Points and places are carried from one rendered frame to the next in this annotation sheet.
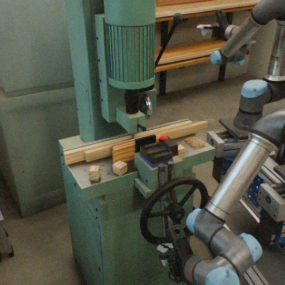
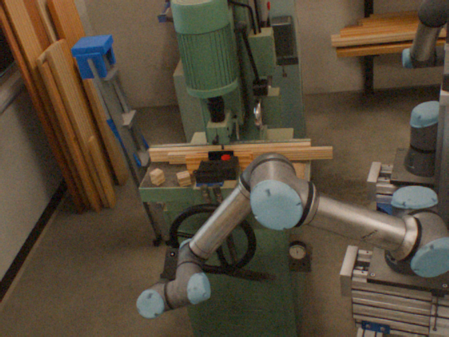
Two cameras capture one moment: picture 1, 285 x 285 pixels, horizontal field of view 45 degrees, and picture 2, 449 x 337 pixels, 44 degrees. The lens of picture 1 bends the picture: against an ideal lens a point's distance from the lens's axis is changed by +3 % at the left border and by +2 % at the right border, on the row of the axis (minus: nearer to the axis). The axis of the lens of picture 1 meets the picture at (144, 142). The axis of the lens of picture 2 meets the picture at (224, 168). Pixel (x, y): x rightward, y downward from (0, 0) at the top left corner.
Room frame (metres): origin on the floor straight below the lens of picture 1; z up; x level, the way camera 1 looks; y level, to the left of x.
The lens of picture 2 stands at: (-0.04, -1.14, 1.97)
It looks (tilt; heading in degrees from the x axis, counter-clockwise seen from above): 32 degrees down; 43
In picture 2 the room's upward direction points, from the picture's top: 9 degrees counter-clockwise
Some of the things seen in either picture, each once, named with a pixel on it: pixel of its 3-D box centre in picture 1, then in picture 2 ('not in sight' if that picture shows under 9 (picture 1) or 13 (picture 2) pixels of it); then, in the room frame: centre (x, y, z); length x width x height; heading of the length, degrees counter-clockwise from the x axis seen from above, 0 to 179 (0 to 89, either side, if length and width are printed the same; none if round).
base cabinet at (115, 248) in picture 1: (123, 226); (246, 251); (1.36, 0.11, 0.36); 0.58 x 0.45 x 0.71; 28
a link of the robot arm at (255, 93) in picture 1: (254, 94); (430, 124); (1.65, -0.56, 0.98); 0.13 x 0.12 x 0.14; 121
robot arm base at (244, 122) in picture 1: (249, 116); (426, 153); (1.65, -0.55, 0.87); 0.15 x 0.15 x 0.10
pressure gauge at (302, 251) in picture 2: not in sight; (297, 251); (1.20, -0.28, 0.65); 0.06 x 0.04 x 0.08; 118
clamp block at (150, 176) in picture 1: (158, 166); (218, 187); (1.09, -0.05, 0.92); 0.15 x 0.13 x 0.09; 118
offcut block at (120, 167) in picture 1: (119, 168); (184, 178); (1.08, 0.09, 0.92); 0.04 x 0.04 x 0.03; 53
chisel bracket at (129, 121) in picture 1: (130, 119); (221, 128); (1.28, 0.06, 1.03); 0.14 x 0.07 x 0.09; 28
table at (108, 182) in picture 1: (147, 165); (224, 184); (1.17, -0.01, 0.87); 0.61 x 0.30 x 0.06; 118
